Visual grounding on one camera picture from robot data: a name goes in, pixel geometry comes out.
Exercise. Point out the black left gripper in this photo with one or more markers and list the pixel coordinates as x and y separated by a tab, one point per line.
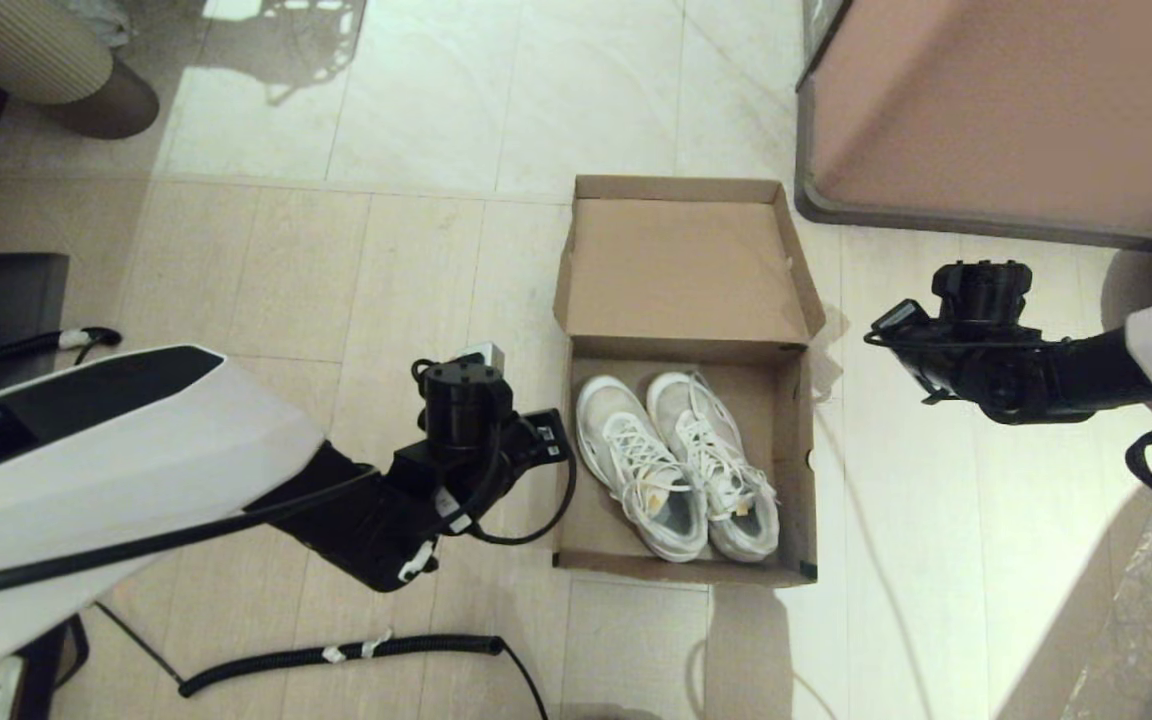
466	400

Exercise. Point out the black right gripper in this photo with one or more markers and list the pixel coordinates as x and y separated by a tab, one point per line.
981	290

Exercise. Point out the white mesh sneaker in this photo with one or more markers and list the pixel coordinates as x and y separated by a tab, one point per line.
681	400
606	410

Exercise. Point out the brown cardboard shoe box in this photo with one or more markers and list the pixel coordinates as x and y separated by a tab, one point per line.
676	270

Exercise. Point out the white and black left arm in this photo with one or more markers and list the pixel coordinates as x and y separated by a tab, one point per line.
116	480

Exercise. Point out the grey crumpled cloth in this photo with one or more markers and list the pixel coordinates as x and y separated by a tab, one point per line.
101	22

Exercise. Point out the beige ribbed pouf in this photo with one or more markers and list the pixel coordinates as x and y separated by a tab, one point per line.
16	50

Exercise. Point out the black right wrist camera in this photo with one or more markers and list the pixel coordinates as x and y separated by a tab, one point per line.
896	320

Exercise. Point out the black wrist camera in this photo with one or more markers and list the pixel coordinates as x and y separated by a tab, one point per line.
896	320
548	438

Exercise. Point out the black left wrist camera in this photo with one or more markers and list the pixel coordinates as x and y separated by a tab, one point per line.
548	438

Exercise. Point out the pink cabinet with dark frame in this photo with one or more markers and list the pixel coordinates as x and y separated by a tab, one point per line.
1016	110

